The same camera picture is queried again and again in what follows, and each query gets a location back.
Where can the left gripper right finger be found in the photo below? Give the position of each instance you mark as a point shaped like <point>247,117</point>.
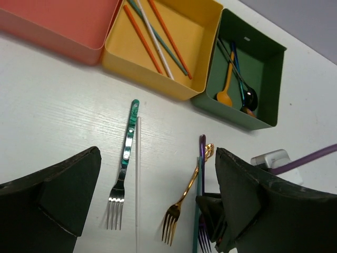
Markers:
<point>264,213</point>

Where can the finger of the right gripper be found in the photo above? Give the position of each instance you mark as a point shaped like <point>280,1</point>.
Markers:
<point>215,225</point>

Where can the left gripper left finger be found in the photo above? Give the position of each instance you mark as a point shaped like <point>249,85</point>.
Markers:
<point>46,211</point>

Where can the purple fork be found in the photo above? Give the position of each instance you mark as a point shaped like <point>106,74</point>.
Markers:
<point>202,163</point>

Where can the teal chopstick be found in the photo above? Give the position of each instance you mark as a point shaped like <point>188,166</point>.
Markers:
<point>160,40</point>
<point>197,211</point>

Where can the orange spoon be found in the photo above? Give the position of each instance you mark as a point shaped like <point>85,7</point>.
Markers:
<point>223,96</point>

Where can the thin white chopstick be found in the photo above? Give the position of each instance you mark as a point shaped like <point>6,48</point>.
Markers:
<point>137,183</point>

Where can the black spoon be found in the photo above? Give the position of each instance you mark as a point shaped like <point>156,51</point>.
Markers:
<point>248,95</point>

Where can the orange chopstick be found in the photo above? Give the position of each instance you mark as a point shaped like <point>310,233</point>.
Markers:
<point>142,38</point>
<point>164,27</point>

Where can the gold fork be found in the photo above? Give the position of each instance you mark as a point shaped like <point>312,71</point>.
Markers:
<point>173,213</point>

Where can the dark green paper box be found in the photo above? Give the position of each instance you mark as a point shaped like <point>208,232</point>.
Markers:
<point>261,63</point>

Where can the yellow paper box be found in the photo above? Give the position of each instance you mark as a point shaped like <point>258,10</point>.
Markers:
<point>193,26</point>

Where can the red paper box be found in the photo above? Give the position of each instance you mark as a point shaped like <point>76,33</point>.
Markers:
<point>76,29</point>

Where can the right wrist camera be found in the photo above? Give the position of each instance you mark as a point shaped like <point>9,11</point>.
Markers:
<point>275,159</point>

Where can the green handled silver fork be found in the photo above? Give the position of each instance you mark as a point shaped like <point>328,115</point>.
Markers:
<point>117,194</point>

